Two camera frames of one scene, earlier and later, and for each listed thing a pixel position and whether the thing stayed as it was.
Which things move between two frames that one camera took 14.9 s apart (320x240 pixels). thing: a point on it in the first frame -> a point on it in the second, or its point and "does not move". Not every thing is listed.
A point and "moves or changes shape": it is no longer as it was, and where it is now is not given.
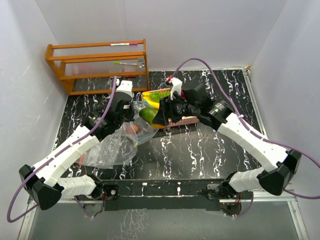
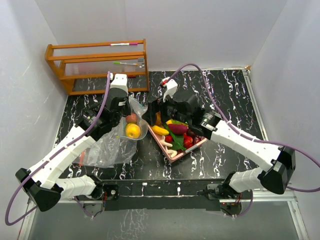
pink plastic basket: [184, 121] -> [172, 159]
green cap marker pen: [124, 63] does not move
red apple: [133, 128] moves or changes shape
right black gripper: [166, 107] -> [153, 107]
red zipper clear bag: [116, 150] does not move
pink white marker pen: [124, 44] does not move
